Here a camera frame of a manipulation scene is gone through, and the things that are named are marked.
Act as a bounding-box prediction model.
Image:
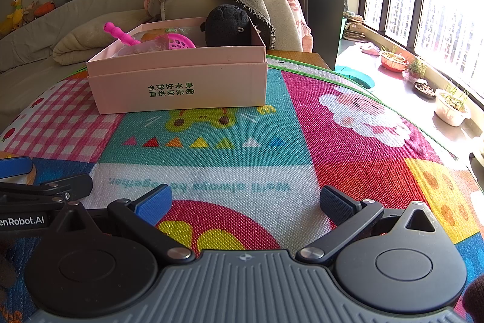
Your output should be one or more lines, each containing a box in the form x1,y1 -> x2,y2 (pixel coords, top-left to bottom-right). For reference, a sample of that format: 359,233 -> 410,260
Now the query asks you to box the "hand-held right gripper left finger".
57,184 -> 195,264

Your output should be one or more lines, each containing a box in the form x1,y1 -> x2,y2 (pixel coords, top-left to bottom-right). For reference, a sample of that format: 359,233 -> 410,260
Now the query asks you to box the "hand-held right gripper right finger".
296,185 -> 437,265

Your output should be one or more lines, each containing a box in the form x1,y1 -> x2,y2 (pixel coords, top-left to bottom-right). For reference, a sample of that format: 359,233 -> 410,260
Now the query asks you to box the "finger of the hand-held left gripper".
0,175 -> 94,204
0,156 -> 34,180

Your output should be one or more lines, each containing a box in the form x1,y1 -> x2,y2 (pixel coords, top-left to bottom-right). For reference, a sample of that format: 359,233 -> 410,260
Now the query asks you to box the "pink cardboard box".
86,16 -> 269,115

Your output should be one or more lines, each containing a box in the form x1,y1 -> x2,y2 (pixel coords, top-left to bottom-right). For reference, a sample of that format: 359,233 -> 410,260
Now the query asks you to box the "pink toy strainer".
104,21 -> 196,51

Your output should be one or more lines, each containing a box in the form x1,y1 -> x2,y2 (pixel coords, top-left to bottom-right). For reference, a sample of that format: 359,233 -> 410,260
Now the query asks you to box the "long brown bread packet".
139,28 -> 169,43

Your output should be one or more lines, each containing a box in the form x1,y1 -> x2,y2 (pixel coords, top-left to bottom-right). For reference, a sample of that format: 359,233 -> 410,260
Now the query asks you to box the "black plush toy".
200,4 -> 251,47

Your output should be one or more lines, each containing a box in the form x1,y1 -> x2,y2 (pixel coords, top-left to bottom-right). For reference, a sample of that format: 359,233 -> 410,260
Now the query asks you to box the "colourful printed play mat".
0,56 -> 484,323

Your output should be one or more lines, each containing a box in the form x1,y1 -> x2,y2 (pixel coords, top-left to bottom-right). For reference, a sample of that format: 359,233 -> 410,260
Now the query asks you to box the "beige sofa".
0,0 -> 314,127

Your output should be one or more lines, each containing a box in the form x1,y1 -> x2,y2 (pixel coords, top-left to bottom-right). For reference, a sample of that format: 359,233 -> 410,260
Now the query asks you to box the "teal basin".
335,65 -> 377,89

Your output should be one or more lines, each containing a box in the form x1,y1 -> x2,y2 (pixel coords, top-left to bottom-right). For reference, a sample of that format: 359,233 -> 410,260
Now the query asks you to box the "folded beige blanket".
52,11 -> 159,66

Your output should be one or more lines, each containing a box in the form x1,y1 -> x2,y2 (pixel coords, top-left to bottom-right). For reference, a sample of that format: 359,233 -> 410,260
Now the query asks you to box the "dark shallow dish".
413,81 -> 437,97

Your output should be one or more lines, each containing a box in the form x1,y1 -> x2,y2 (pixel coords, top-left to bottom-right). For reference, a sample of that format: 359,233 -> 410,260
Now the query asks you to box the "white rectangular plant pot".
434,81 -> 473,127

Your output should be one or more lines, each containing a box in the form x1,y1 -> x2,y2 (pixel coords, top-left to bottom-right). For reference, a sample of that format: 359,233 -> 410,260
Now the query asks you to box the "yellow plush toy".
0,0 -> 24,36

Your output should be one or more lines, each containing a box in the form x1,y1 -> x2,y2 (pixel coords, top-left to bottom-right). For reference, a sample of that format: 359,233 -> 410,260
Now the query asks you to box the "orange oval plant pot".
380,52 -> 409,72

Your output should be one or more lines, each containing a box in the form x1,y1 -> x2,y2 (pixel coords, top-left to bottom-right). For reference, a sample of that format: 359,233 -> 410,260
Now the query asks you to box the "brown plush toy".
23,1 -> 38,25

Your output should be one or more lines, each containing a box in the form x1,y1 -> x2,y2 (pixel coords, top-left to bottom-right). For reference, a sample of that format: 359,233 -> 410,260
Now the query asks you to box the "small potted plant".
406,58 -> 428,79

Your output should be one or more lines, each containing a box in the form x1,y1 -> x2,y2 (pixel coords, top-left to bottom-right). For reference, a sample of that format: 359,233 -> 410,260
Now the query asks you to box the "orange carrot plush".
35,1 -> 57,18

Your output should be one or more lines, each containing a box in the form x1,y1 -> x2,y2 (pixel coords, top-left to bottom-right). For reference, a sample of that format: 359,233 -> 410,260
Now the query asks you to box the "dark brown cloth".
462,275 -> 484,314

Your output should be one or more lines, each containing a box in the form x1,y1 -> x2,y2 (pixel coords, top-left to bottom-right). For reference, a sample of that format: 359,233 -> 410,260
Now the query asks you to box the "small cardboard box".
346,22 -> 365,41

